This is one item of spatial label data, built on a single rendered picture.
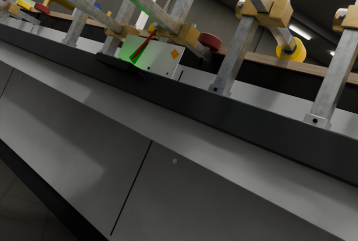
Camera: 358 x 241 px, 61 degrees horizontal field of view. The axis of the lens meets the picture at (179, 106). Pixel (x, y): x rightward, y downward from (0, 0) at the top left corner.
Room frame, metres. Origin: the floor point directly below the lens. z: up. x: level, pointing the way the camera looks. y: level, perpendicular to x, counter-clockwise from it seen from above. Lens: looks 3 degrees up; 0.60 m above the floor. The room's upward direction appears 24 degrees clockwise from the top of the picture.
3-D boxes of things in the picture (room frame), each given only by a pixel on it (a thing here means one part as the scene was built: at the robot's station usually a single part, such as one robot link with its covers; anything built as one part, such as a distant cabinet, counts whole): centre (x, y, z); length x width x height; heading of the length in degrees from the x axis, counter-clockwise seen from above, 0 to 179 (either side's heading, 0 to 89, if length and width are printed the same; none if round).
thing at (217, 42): (1.03, -0.01, 0.85); 0.08 x 0.08 x 0.11
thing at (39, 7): (1.80, 0.98, 0.85); 0.08 x 0.08 x 0.11
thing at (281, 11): (0.77, -0.10, 0.95); 0.14 x 0.06 x 0.05; 52
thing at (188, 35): (0.93, 0.10, 0.85); 0.14 x 0.06 x 0.05; 52
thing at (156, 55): (0.94, 0.15, 0.75); 0.26 x 0.01 x 0.10; 52
